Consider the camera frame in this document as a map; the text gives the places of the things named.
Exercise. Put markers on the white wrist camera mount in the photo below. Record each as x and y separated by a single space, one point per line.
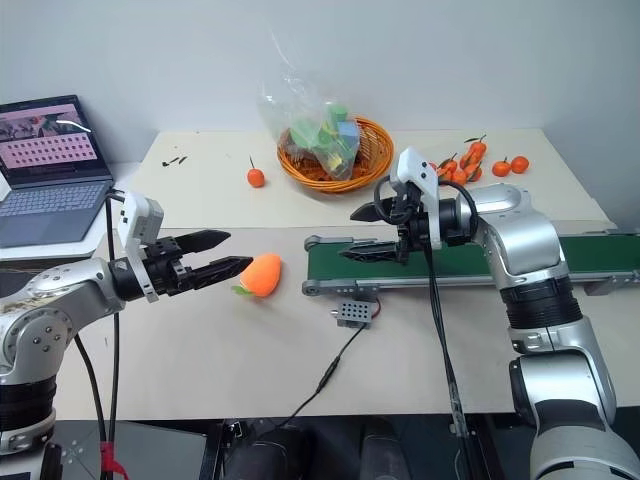
140 215
416 165

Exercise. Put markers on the open grey laptop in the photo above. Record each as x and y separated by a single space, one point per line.
50 165

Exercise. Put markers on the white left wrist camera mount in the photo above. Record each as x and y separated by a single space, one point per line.
140 215

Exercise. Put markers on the small dark leaf scraps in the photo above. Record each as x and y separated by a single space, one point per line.
175 161

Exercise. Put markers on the small tangerine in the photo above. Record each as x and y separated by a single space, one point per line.
474 173
459 176
520 164
501 168
449 166

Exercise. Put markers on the tangerine with long stem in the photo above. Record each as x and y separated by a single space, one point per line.
256 177

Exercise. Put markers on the leafy tangerine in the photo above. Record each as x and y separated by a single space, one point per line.
477 151

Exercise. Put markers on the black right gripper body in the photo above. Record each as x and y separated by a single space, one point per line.
418 227

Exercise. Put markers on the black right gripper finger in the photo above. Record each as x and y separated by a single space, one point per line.
365 213
372 251

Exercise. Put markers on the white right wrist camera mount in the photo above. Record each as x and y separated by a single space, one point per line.
416 165

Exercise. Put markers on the grey perforated controller box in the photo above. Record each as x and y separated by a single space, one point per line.
352 314

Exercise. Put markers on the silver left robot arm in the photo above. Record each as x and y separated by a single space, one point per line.
50 287

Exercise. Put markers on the green conveyor belt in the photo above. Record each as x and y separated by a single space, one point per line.
450 262

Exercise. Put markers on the orange wicker basket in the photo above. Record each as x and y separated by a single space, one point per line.
372 150

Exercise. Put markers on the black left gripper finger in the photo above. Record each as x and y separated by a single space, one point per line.
222 270
205 240

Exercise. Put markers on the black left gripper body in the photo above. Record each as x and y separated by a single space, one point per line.
165 272

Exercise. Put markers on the clear bag of coloured blocks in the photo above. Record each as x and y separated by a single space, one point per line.
320 135

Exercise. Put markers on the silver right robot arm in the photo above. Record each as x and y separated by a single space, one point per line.
525 235

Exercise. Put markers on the orange plush carrot toy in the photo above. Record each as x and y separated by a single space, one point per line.
262 275

